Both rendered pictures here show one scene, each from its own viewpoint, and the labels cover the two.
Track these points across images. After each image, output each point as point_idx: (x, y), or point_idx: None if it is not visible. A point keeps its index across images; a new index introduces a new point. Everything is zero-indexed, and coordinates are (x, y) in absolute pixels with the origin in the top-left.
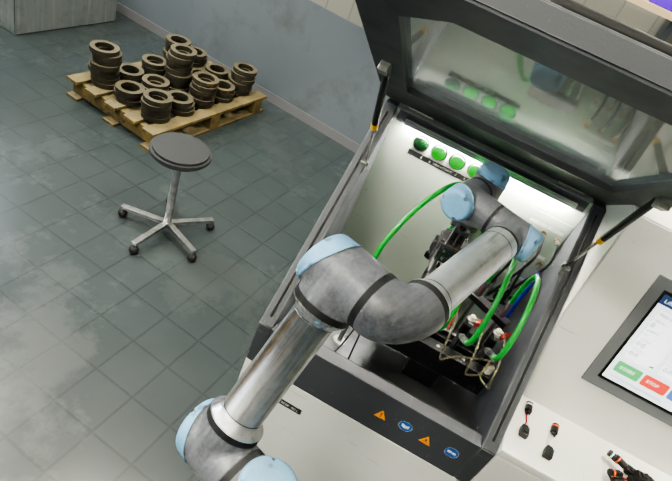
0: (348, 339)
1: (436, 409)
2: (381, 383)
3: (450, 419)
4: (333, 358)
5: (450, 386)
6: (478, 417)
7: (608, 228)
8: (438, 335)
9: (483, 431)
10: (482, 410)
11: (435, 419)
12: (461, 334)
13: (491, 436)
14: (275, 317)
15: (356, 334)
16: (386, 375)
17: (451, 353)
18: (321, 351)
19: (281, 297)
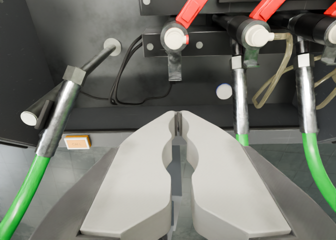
0: (121, 35)
1: (256, 129)
2: (182, 137)
3: (275, 132)
4: (119, 140)
5: (280, 11)
6: (320, 71)
7: None
8: (249, 12)
9: (322, 120)
10: (328, 69)
11: (255, 142)
12: (300, 66)
13: (332, 140)
14: (31, 146)
15: (126, 17)
16: (188, 57)
17: (278, 42)
18: (103, 140)
19: (5, 144)
